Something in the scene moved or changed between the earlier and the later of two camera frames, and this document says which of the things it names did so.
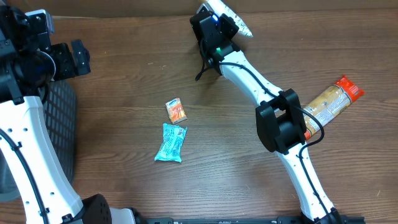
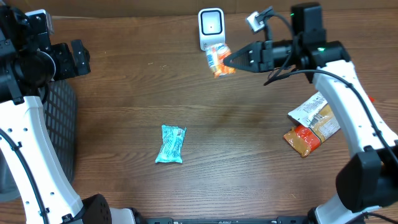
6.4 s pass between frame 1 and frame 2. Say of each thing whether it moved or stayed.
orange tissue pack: moved
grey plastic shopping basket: stayed
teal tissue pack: stayed
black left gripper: stayed
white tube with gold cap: moved
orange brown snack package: moved
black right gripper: moved
